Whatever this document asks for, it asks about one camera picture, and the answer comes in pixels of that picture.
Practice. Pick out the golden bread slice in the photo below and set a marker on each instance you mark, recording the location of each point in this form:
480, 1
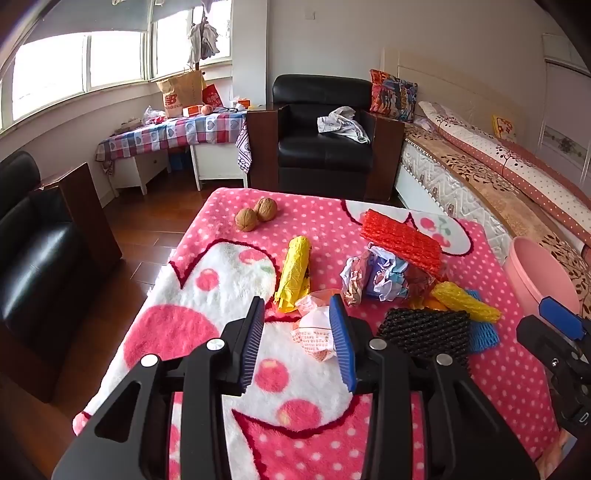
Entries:
427, 304

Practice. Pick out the yellow floral pillow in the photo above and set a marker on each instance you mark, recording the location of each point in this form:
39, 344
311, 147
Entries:
504, 127

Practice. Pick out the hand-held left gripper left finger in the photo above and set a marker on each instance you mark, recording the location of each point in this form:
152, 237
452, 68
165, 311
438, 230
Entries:
251, 350

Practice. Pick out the brown paper bag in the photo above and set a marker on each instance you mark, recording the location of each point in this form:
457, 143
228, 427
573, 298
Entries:
182, 94

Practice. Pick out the white quilted mattress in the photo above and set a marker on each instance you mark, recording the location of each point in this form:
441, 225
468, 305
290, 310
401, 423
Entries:
443, 189

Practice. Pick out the cream bed headboard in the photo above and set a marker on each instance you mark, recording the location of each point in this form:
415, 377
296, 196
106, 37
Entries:
461, 78

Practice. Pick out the white drawer table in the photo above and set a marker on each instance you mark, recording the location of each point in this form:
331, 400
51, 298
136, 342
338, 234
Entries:
138, 168

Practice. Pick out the white wardrobe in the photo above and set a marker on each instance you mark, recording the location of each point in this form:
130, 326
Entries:
565, 115

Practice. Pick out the hanging clothes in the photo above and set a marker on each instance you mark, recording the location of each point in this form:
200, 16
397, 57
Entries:
203, 39

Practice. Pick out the bay window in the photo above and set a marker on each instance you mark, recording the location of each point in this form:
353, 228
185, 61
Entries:
92, 60

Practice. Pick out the white side table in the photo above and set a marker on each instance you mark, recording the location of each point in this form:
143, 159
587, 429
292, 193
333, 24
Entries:
217, 159

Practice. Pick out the white orange snack wrapper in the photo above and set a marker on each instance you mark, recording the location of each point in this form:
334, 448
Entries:
314, 334

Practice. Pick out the comic print cushion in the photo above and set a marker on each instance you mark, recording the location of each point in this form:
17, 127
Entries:
392, 96

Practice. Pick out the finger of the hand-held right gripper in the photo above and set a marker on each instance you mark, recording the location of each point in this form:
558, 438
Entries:
540, 339
561, 318

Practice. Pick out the yellow foam fruit net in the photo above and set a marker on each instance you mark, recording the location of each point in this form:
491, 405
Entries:
293, 272
466, 302

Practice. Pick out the small orange box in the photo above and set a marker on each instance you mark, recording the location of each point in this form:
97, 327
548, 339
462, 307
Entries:
242, 102

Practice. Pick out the pink cherry print blanket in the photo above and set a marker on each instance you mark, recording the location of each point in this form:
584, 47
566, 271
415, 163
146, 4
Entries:
304, 217

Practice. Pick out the brown leaf pattern blanket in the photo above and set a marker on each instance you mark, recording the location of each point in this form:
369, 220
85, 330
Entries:
498, 184

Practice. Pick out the red paper bag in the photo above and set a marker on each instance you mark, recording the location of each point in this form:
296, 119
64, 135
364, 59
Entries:
212, 97

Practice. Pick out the plaid tablecloth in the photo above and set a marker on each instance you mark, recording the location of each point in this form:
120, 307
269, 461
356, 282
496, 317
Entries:
175, 131

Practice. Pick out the pink plastic bucket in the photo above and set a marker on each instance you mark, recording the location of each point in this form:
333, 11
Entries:
538, 277

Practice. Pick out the black leather armchair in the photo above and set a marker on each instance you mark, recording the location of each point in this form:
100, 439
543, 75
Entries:
32, 258
323, 138

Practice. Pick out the red foam fruit net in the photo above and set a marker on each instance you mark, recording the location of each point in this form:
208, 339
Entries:
401, 240

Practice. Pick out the crumpled white cloth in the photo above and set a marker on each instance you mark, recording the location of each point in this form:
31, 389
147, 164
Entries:
344, 123

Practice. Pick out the white purple paper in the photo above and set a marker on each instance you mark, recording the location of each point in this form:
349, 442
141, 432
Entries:
376, 279

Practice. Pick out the floral dotted quilt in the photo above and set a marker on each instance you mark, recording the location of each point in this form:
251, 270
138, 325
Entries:
508, 157

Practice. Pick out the red snack wrapper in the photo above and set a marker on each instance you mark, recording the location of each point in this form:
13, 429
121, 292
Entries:
420, 279

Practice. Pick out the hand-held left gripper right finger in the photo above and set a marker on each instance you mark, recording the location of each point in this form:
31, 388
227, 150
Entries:
344, 341

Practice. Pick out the black foam fruit net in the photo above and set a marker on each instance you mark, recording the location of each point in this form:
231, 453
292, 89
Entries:
422, 330

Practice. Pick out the blue foam fruit net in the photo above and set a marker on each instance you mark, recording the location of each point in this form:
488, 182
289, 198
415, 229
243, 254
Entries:
482, 334

